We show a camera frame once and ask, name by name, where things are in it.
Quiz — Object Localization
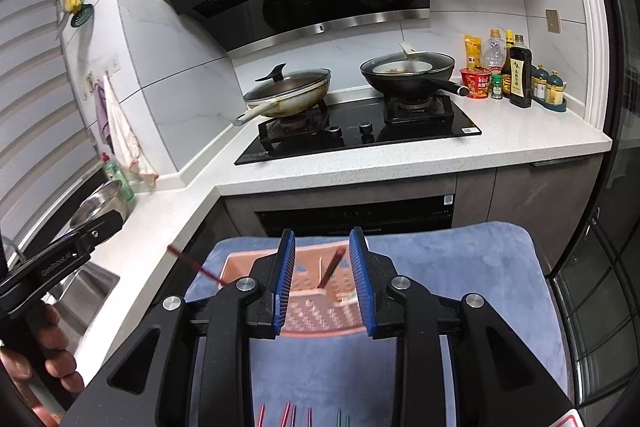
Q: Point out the red instant noodle cup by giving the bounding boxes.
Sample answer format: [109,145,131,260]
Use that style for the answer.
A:
[460,68,491,100]

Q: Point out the green dish soap bottle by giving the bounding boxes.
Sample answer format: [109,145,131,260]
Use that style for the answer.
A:
[101,153,134,202]

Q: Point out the yellow seasoning packet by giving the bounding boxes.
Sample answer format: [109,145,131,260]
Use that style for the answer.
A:
[464,35,482,69]

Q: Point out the pink perforated utensil basket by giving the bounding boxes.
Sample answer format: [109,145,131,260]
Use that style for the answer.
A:
[220,239,364,338]

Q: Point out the hanging purple cloth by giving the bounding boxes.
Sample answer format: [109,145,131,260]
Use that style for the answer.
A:
[93,80,114,153]

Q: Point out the black gas cooktop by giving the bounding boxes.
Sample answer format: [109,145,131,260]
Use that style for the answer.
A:
[235,93,482,166]

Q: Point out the person's left hand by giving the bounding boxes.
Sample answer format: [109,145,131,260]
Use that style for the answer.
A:
[1,301,85,426]

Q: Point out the blue-grey fabric mat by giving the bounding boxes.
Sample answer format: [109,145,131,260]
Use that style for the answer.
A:
[186,223,576,426]

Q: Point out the small green-cap spice jar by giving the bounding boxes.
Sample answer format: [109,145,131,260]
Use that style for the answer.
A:
[490,74,503,100]

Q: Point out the black built-in oven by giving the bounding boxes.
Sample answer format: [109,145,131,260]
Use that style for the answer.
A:
[256,194,454,237]

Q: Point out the dark red chopstick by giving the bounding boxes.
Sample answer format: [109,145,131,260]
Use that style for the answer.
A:
[166,245,227,286]

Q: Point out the hanging white dish towel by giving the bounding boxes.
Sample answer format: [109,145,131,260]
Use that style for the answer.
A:
[102,74,160,188]

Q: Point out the beige wok with glass lid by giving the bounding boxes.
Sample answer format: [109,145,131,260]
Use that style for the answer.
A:
[232,64,331,127]

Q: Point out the blue condiment jar set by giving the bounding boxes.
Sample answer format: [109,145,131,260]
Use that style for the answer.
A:
[532,64,566,113]

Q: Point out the dark soy sauce bottle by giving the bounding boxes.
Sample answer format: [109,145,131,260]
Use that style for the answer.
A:
[509,34,533,108]

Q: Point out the green chopstick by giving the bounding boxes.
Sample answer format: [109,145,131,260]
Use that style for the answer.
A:
[335,410,350,427]

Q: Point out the steel mixing bowl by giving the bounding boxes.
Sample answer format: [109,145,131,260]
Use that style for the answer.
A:
[70,180,129,230]

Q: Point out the clear oil bottle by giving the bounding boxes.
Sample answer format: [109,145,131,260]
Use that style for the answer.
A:
[482,29,506,74]

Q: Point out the yellow-cap sauce bottle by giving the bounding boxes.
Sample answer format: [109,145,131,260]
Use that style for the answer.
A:
[501,29,515,98]

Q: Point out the black wok with food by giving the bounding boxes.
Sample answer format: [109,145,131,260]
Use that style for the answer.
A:
[360,42,470,100]

